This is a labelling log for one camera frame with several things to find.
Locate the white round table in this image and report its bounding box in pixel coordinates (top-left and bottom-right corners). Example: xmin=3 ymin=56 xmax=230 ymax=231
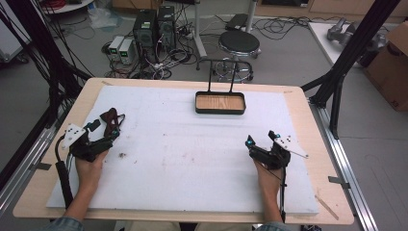
xmin=40 ymin=0 xmax=95 ymax=14

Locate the black flat device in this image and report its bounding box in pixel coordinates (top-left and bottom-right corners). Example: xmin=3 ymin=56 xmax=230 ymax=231
xmin=225 ymin=13 xmax=249 ymax=32

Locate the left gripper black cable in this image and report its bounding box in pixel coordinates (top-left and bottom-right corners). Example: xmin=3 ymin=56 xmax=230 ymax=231
xmin=54 ymin=134 xmax=75 ymax=210

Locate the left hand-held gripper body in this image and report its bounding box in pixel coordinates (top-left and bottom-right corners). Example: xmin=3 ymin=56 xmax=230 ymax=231
xmin=62 ymin=122 xmax=115 ymax=163

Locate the white power supply unit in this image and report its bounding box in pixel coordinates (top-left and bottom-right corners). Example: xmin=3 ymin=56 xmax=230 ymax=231
xmin=117 ymin=38 xmax=136 ymax=65
xmin=107 ymin=35 xmax=126 ymax=62

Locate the person's left hand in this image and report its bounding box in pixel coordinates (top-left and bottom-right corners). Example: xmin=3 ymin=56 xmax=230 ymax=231
xmin=74 ymin=150 xmax=110 ymax=191

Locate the white board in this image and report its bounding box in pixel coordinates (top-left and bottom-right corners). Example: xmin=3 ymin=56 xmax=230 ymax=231
xmin=307 ymin=21 xmax=365 ymax=68

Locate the black round stool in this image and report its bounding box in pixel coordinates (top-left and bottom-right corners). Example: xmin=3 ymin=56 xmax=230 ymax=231
xmin=213 ymin=30 xmax=263 ymax=83

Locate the grey tape strip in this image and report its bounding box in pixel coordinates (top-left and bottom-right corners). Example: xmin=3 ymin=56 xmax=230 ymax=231
xmin=327 ymin=175 xmax=351 ymax=191
xmin=29 ymin=162 xmax=53 ymax=171

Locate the clear plastic bag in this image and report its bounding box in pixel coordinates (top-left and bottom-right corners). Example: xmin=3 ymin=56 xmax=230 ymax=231
xmin=87 ymin=7 xmax=124 ymax=31

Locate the tangle of floor cables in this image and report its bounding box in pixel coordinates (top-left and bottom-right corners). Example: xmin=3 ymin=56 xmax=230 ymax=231
xmin=100 ymin=6 xmax=201 ymax=80

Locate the black metal frame stand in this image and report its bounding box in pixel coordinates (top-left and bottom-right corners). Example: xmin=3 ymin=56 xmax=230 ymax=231
xmin=300 ymin=0 xmax=402 ymax=140
xmin=5 ymin=0 xmax=92 ymax=129

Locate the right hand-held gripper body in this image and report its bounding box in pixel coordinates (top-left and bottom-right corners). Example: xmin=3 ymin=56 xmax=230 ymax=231
xmin=248 ymin=136 xmax=310 ymax=171

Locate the black tray stand wooden base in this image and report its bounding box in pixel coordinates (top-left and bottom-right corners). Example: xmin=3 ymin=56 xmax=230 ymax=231
xmin=194 ymin=59 xmax=247 ymax=116

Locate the black computer tower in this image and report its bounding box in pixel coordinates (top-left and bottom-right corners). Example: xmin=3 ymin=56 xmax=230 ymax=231
xmin=156 ymin=4 xmax=178 ymax=51
xmin=132 ymin=9 xmax=159 ymax=63

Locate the white foam mat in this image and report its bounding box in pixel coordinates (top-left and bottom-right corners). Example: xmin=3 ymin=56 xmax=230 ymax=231
xmin=45 ymin=84 xmax=320 ymax=217

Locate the thin wooden stick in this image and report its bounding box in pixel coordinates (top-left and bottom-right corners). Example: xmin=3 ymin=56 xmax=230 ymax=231
xmin=315 ymin=194 xmax=340 ymax=221

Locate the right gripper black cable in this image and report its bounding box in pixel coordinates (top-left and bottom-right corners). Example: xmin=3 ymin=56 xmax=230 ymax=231
xmin=278 ymin=165 xmax=289 ymax=224

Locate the aluminium rail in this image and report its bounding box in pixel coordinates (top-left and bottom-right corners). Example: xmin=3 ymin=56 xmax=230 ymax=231
xmin=0 ymin=123 xmax=66 ymax=211
xmin=308 ymin=98 xmax=380 ymax=231

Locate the white desk leg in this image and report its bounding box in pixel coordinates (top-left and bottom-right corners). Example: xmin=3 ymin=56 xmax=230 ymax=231
xmin=244 ymin=0 xmax=259 ymax=33
xmin=191 ymin=0 xmax=209 ymax=60

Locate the brown cardboard box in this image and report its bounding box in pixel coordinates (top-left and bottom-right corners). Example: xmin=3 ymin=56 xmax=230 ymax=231
xmin=363 ymin=20 xmax=408 ymax=114

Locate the person's blue denim sleeve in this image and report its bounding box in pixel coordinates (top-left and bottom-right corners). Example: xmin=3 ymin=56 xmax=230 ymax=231
xmin=39 ymin=217 xmax=85 ymax=231
xmin=254 ymin=220 xmax=294 ymax=231

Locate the dark brown cloth band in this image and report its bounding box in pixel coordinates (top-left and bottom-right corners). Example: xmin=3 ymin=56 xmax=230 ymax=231
xmin=99 ymin=107 xmax=126 ymax=138

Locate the person's right hand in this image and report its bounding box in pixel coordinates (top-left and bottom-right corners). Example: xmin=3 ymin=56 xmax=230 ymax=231
xmin=253 ymin=160 xmax=283 ymax=195

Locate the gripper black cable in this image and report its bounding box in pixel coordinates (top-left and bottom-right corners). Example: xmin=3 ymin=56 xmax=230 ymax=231
xmin=278 ymin=165 xmax=289 ymax=224
xmin=54 ymin=134 xmax=75 ymax=210

